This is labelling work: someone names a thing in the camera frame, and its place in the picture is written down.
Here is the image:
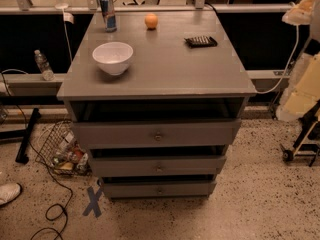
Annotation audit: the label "blue tape cross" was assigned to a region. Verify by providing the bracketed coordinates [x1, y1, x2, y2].
[82, 181, 103, 218]

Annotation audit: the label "grey drawer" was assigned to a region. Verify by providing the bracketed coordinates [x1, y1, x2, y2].
[102, 181, 216, 199]
[89, 156, 226, 177]
[72, 119, 241, 149]

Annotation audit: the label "blue red energy drink can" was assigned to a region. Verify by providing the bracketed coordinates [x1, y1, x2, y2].
[99, 0, 117, 33]

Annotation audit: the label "orange fruit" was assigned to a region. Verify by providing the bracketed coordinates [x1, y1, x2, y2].
[144, 13, 158, 30]

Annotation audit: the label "black metal stand leg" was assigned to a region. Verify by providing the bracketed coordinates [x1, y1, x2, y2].
[15, 108, 41, 164]

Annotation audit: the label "top grey drawer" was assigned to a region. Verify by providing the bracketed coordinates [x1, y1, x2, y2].
[72, 119, 241, 149]

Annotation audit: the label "grey drawer cabinet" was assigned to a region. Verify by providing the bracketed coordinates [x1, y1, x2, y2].
[57, 10, 256, 186]

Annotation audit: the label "middle grey drawer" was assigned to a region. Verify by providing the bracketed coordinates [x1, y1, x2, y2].
[89, 156, 226, 177]

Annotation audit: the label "black floor cable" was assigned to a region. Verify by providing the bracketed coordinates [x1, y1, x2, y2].
[0, 71, 74, 240]

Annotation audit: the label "white cable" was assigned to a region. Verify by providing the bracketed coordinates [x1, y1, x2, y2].
[254, 24, 301, 95]

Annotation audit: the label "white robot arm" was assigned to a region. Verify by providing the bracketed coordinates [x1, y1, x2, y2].
[275, 0, 320, 166]

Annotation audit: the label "white ceramic bowl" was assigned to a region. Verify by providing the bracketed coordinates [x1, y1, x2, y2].
[92, 42, 133, 75]

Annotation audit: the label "clear plastic water bottle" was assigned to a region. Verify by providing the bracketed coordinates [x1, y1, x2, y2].
[34, 50, 54, 81]

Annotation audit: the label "wire basket with snacks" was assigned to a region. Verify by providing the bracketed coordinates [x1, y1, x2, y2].
[36, 120, 91, 175]

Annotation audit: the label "bottom grey drawer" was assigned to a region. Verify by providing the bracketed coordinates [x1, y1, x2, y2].
[102, 181, 216, 199]

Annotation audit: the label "white shoe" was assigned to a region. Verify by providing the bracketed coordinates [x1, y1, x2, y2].
[0, 183, 22, 205]

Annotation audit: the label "white hanging tag cord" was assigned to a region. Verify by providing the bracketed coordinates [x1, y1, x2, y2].
[54, 2, 75, 64]

